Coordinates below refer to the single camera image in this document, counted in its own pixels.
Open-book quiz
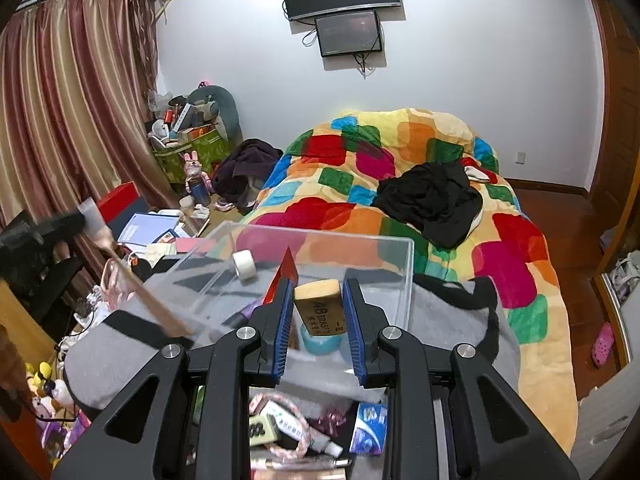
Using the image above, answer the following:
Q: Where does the black monitor cable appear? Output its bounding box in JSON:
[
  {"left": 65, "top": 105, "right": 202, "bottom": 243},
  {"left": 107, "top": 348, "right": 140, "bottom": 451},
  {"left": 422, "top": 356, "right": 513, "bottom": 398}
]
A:
[{"left": 352, "top": 52, "right": 378, "bottom": 77}]

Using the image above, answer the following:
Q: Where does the black clothing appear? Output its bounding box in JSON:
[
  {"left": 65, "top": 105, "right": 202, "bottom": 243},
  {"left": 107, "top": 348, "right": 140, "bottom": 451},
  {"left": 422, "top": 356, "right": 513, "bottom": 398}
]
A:
[{"left": 372, "top": 162, "right": 485, "bottom": 250}]

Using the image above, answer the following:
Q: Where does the wooden door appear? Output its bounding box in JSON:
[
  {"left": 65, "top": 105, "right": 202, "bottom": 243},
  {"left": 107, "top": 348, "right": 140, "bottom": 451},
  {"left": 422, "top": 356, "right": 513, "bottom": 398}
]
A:
[{"left": 585, "top": 0, "right": 640, "bottom": 221}]

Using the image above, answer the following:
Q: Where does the grey and black blanket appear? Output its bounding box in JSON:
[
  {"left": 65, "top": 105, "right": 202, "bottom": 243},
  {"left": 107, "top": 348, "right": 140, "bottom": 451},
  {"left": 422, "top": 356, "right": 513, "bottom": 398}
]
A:
[{"left": 62, "top": 272, "right": 521, "bottom": 421}]

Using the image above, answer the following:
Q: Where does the green storage box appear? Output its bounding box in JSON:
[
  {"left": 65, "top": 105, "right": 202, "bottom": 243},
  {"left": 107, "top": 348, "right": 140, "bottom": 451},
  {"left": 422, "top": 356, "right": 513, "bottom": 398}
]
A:
[{"left": 152, "top": 127, "right": 236, "bottom": 186}]

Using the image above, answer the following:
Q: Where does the tan eraser block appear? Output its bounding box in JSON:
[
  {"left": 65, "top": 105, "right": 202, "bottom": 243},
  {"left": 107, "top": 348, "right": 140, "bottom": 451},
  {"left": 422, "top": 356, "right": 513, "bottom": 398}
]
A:
[{"left": 294, "top": 280, "right": 346, "bottom": 337}]

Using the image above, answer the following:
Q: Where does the white tube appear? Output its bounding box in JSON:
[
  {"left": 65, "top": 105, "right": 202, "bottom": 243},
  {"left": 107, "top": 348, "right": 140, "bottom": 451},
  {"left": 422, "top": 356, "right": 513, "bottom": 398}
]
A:
[{"left": 262, "top": 400, "right": 346, "bottom": 456}]

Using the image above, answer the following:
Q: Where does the pink rabbit bottle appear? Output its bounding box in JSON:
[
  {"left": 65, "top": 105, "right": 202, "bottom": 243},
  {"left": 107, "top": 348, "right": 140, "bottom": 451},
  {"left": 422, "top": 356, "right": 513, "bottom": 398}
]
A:
[{"left": 182, "top": 151, "right": 216, "bottom": 200}]

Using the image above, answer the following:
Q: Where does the white tape roll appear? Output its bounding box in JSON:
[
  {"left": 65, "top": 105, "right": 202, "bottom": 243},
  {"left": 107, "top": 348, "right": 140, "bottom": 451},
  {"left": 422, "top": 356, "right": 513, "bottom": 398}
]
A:
[{"left": 231, "top": 249, "right": 258, "bottom": 283}]

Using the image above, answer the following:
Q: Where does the white bag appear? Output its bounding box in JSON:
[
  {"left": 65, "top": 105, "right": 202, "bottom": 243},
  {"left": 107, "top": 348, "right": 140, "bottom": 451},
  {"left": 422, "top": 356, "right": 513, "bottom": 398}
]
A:
[{"left": 612, "top": 255, "right": 640, "bottom": 301}]

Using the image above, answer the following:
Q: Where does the blue tape roll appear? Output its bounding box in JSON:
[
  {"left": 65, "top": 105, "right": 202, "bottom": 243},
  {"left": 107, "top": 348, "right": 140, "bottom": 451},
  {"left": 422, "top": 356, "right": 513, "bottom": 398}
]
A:
[{"left": 300, "top": 324, "right": 343, "bottom": 356}]

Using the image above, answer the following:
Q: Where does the grey neck pillow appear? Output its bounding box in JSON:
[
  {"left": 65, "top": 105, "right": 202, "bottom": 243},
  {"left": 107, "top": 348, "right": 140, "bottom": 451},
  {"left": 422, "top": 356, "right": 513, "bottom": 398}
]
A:
[{"left": 186, "top": 85, "right": 242, "bottom": 143}]

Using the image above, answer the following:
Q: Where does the blue packet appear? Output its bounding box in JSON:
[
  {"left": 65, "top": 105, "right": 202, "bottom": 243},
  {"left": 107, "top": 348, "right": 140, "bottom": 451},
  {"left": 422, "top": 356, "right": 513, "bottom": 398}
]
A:
[{"left": 348, "top": 402, "right": 388, "bottom": 456}]

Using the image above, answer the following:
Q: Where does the brown wooden stick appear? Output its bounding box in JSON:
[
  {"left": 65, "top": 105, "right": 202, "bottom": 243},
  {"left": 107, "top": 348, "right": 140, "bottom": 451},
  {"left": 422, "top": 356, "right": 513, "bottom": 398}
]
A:
[{"left": 77, "top": 199, "right": 196, "bottom": 338}]

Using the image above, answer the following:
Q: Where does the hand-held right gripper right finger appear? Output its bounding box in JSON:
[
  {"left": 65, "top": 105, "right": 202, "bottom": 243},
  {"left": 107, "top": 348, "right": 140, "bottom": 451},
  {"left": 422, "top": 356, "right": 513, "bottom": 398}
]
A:
[{"left": 342, "top": 277, "right": 581, "bottom": 480}]

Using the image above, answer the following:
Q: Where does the small black wall monitor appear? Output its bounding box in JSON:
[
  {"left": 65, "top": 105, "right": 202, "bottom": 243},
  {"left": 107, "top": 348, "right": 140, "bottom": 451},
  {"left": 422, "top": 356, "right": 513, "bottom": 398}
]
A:
[{"left": 315, "top": 10, "right": 384, "bottom": 58}]

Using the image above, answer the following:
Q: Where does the pink clog shoe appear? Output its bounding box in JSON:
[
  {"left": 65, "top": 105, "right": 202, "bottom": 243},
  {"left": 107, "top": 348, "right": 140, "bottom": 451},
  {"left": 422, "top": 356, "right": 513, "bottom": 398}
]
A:
[{"left": 591, "top": 322, "right": 616, "bottom": 368}]

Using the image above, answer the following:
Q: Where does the colourful patchwork blanket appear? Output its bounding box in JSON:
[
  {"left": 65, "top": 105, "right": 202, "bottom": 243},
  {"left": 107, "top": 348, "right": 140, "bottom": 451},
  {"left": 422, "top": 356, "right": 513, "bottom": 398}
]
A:
[{"left": 240, "top": 107, "right": 581, "bottom": 456}]

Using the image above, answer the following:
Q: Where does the blue and white notebook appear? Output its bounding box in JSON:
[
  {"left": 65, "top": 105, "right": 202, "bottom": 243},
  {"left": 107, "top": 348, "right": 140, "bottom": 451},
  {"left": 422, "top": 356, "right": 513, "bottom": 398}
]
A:
[{"left": 116, "top": 212, "right": 183, "bottom": 248}]

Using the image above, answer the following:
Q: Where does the pink braided rope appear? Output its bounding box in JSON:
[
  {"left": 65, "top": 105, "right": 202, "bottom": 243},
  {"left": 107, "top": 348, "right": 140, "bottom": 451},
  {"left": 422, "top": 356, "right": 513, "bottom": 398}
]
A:
[{"left": 248, "top": 392, "right": 313, "bottom": 461}]

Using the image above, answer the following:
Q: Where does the pink and gold curtain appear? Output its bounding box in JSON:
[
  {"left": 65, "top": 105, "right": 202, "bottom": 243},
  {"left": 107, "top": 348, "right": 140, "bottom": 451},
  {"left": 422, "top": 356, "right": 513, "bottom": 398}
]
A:
[{"left": 0, "top": 0, "right": 173, "bottom": 271}]

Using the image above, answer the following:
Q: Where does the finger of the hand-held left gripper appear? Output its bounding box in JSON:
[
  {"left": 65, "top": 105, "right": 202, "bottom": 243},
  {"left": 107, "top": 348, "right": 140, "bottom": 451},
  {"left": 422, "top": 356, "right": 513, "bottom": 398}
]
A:
[{"left": 37, "top": 211, "right": 88, "bottom": 243}]

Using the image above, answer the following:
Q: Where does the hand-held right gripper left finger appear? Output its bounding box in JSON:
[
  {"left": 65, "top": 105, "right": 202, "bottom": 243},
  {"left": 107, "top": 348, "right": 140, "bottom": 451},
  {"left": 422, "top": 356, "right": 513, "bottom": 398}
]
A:
[{"left": 50, "top": 278, "right": 296, "bottom": 480}]

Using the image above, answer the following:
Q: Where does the white cabinet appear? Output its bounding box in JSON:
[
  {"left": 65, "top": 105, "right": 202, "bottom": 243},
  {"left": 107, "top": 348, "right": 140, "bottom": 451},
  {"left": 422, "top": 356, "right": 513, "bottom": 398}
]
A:
[{"left": 570, "top": 360, "right": 640, "bottom": 471}]

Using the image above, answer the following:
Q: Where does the green square circuit board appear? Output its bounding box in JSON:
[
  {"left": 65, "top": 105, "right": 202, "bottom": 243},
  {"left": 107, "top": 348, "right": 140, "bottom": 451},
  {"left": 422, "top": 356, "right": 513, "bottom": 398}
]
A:
[{"left": 249, "top": 412, "right": 278, "bottom": 443}]

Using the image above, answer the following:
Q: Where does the brown patterned curtain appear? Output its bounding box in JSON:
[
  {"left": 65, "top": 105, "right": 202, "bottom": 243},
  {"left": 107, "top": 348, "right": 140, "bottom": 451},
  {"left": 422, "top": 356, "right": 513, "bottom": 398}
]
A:
[{"left": 127, "top": 0, "right": 161, "bottom": 111}]

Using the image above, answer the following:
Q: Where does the clear plastic box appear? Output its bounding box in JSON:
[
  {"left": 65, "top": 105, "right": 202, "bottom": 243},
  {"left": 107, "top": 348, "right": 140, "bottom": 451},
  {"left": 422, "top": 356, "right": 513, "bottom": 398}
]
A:
[{"left": 142, "top": 220, "right": 416, "bottom": 391}]

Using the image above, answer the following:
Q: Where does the red packet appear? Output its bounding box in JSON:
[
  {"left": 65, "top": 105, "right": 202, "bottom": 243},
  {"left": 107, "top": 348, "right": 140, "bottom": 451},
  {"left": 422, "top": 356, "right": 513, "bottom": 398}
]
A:
[{"left": 264, "top": 246, "right": 299, "bottom": 306}]

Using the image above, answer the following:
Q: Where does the dark purple clothing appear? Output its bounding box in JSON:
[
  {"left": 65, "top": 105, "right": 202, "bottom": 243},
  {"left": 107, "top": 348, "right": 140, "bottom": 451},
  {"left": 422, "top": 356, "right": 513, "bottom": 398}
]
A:
[{"left": 211, "top": 138, "right": 284, "bottom": 213}]

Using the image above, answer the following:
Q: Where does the pink bead charm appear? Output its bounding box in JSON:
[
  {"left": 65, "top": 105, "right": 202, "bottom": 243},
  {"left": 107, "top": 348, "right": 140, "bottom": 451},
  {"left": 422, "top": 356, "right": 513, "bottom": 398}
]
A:
[{"left": 312, "top": 407, "right": 346, "bottom": 433}]

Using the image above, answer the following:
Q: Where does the red box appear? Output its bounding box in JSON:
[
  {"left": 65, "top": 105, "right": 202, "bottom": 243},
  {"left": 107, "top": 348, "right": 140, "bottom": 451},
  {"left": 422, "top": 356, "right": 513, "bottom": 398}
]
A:
[{"left": 96, "top": 181, "right": 142, "bottom": 223}]

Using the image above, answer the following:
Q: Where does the pile of plush toys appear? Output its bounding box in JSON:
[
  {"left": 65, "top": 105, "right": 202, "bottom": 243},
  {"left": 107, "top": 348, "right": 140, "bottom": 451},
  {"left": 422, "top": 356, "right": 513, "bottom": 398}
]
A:
[{"left": 20, "top": 360, "right": 81, "bottom": 426}]

